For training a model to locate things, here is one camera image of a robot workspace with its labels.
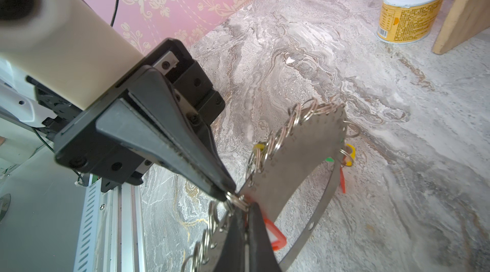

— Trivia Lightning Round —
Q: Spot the aluminium front rail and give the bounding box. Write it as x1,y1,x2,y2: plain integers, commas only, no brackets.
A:
73,180,147,271

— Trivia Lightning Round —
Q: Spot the wooden two-tier shelf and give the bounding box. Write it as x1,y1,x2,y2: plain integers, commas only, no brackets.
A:
432,0,489,55

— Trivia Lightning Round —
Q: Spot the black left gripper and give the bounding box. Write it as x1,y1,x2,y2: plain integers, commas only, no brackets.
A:
28,38,236,201

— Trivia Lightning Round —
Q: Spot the white-lidded yellow can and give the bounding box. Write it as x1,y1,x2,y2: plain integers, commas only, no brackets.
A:
376,0,444,44

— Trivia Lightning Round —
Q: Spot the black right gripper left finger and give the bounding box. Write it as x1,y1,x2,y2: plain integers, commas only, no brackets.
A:
214,209,246,272

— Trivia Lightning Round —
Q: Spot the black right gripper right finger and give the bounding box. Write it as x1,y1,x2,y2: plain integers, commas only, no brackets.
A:
248,203,281,272

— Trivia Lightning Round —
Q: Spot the yellow key tag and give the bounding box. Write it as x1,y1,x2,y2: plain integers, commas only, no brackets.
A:
343,144,356,167

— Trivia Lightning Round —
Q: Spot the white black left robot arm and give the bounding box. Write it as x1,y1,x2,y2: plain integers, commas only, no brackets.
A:
1,38,236,201

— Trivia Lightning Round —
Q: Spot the red key tag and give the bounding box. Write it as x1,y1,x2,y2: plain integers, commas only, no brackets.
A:
264,218,287,252
339,168,347,194

